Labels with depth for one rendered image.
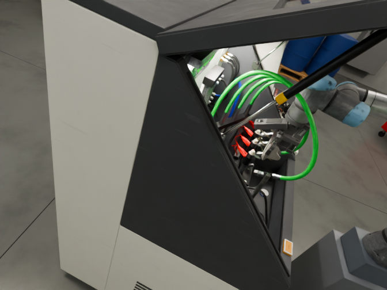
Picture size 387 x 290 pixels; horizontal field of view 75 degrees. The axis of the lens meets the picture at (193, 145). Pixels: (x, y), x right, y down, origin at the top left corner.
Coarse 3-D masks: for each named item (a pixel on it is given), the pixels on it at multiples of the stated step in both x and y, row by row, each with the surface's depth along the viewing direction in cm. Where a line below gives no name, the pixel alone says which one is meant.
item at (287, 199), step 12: (288, 168) 121; (276, 180) 128; (276, 192) 119; (288, 192) 108; (276, 204) 111; (288, 204) 103; (276, 216) 104; (288, 216) 98; (276, 228) 98; (288, 228) 93; (276, 240) 93; (288, 240) 90; (288, 264) 82
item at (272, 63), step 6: (276, 42) 105; (258, 48) 109; (264, 48) 108; (270, 48) 107; (282, 48) 106; (258, 54) 110; (264, 54) 109; (270, 54) 108; (276, 54) 107; (282, 54) 107; (264, 60) 110; (270, 60) 110; (276, 60) 109; (264, 66) 112; (270, 66) 111; (276, 66) 110; (276, 72) 112
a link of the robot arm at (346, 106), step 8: (336, 96) 73; (344, 96) 73; (352, 96) 74; (328, 104) 74; (336, 104) 73; (344, 104) 72; (352, 104) 72; (360, 104) 72; (328, 112) 75; (336, 112) 74; (344, 112) 72; (352, 112) 72; (360, 112) 71; (368, 112) 71; (344, 120) 74; (352, 120) 73; (360, 120) 72
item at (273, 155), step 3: (270, 144) 90; (267, 147) 92; (276, 147) 89; (273, 150) 91; (276, 150) 90; (264, 153) 92; (270, 153) 92; (273, 153) 91; (276, 153) 91; (261, 156) 95; (264, 156) 93; (267, 156) 92; (270, 156) 92; (273, 156) 92; (276, 156) 92; (279, 156) 91; (261, 159) 96; (276, 159) 92
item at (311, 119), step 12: (252, 72) 77; (264, 72) 74; (288, 84) 71; (300, 96) 70; (216, 108) 91; (312, 120) 69; (312, 132) 70; (312, 156) 72; (312, 168) 74; (288, 180) 80
